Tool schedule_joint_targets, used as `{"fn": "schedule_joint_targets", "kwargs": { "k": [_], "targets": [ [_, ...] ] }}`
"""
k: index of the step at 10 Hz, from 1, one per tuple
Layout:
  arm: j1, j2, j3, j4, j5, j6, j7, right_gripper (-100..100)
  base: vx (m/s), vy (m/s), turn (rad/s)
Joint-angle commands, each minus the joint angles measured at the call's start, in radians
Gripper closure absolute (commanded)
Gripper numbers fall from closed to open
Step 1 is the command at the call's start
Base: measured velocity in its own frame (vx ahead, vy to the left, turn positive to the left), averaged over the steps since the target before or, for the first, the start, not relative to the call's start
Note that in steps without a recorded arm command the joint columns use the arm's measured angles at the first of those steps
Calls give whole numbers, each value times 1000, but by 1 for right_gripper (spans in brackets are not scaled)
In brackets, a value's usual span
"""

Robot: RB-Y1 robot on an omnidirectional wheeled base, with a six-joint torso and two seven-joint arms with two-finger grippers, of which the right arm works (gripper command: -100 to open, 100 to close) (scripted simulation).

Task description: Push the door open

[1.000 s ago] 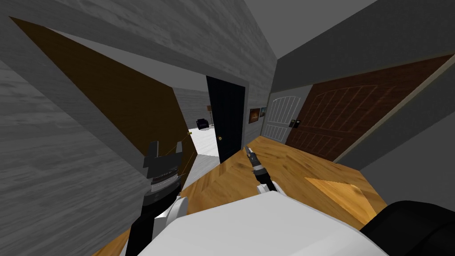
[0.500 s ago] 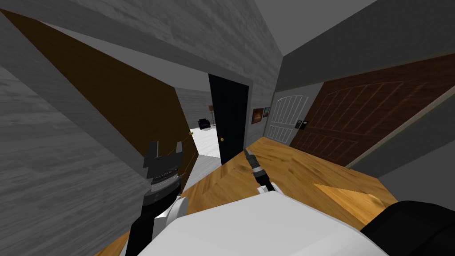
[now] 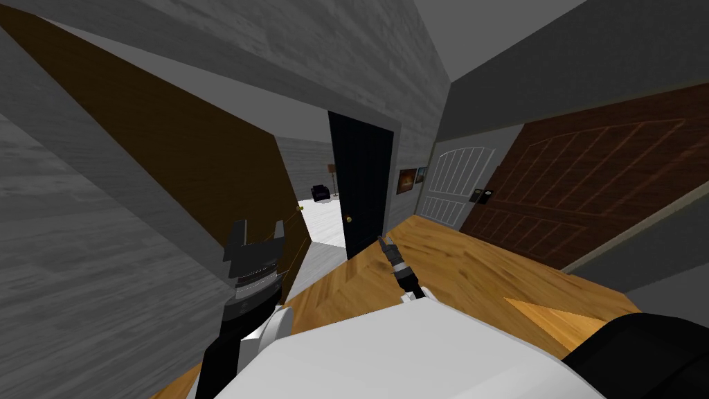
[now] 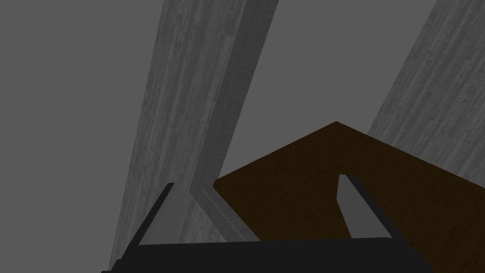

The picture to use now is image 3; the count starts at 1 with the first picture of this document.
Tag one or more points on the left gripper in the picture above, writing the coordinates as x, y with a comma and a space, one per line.
253, 259

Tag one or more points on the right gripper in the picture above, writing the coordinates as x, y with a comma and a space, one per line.
390, 252

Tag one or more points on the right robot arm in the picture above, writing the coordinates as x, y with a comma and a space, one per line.
648, 360

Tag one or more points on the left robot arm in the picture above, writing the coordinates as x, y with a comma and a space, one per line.
246, 310

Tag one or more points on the black armchair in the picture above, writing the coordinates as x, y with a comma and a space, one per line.
320, 193

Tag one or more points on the black door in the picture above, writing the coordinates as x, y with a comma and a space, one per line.
360, 183

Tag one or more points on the floor lamp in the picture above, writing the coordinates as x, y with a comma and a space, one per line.
333, 180

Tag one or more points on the white panelled door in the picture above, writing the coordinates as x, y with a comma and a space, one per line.
457, 183

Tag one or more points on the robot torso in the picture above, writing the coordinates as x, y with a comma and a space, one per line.
399, 354

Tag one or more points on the dark brown door leaf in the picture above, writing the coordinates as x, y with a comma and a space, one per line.
166, 138

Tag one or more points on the reddish brown panelled door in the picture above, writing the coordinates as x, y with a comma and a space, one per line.
587, 183

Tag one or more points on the orange framed wall picture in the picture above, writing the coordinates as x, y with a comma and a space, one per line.
406, 181

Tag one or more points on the small blue wall picture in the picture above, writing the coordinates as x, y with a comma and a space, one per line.
421, 174

